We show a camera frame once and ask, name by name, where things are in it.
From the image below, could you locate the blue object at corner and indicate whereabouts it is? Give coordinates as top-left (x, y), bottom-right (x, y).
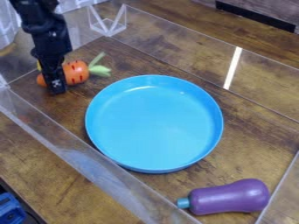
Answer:
top-left (0, 192), bottom-right (25, 224)

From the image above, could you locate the yellow toy lemon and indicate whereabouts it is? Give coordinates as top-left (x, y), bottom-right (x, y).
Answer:
top-left (35, 60), bottom-right (42, 71)

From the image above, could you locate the blue round plate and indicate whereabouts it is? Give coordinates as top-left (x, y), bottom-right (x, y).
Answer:
top-left (85, 75), bottom-right (224, 173)

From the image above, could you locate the clear acrylic enclosure wall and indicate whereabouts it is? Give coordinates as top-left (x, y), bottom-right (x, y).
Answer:
top-left (0, 0), bottom-right (299, 224)

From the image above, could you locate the orange toy carrot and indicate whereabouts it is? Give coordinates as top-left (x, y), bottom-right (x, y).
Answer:
top-left (35, 52), bottom-right (111, 88)

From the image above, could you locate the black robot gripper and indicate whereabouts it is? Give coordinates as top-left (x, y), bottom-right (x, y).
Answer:
top-left (7, 0), bottom-right (71, 95)

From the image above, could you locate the purple toy eggplant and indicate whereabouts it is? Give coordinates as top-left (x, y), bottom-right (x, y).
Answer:
top-left (176, 178), bottom-right (269, 215)

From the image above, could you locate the clear acrylic corner bracket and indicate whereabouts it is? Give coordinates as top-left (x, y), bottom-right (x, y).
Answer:
top-left (87, 4), bottom-right (126, 37)

